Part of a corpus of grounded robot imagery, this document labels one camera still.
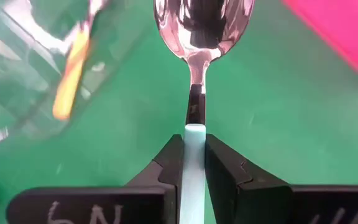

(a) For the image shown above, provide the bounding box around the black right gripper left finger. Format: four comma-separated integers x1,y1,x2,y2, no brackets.
6,134,185,224

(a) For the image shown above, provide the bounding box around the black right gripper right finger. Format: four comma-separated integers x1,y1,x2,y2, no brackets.
204,134,358,224

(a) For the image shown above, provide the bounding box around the silver spoon teal handle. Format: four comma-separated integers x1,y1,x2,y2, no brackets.
152,0,256,224

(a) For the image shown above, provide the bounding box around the clear plastic bin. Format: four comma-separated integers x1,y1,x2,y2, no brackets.
0,0,150,156

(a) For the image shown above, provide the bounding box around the pink plastic bin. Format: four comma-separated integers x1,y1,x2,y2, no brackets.
280,0,358,90

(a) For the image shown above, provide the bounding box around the silver spoon wooden handle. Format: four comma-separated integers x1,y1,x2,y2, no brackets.
52,0,113,121

